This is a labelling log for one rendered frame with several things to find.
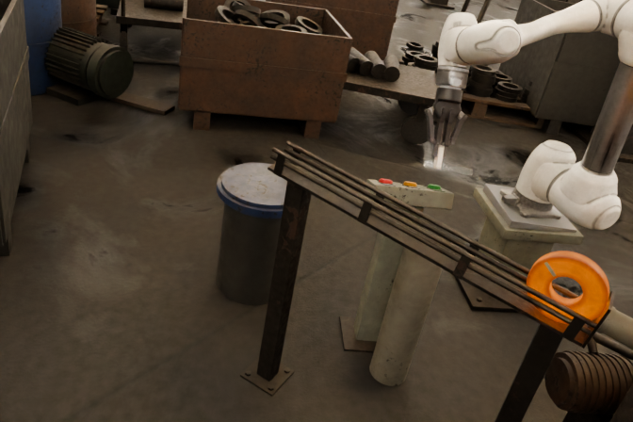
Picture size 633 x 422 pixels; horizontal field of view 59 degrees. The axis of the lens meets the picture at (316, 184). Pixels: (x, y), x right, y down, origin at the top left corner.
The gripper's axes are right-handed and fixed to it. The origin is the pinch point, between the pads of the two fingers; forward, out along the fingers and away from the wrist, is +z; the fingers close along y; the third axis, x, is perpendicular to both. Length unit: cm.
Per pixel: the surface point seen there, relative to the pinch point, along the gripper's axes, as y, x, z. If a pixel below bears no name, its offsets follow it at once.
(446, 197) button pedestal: 2.4, -5.1, 11.1
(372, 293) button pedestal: -10.6, 10.5, 47.1
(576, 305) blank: 13, -59, 23
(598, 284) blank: 14, -63, 17
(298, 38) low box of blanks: -35, 152, -45
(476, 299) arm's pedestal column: 40, 42, 56
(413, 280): -6.0, -13.0, 34.5
